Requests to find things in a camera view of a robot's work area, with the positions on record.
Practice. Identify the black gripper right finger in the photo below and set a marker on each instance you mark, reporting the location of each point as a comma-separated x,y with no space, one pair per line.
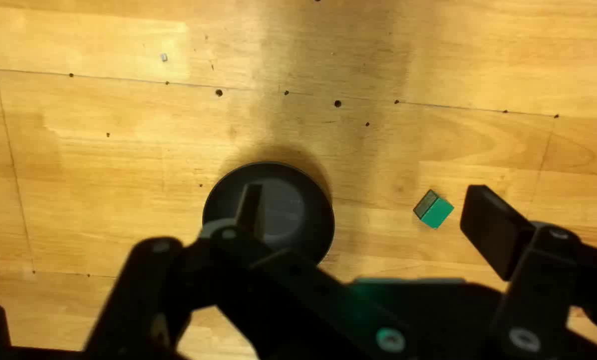
548,269

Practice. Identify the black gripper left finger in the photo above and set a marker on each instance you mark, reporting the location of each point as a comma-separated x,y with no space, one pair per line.
283,302

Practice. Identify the black round bowl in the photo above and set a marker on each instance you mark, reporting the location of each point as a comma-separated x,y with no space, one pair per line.
297,211

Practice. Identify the small green cube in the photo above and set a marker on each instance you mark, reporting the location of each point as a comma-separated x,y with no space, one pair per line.
432,208

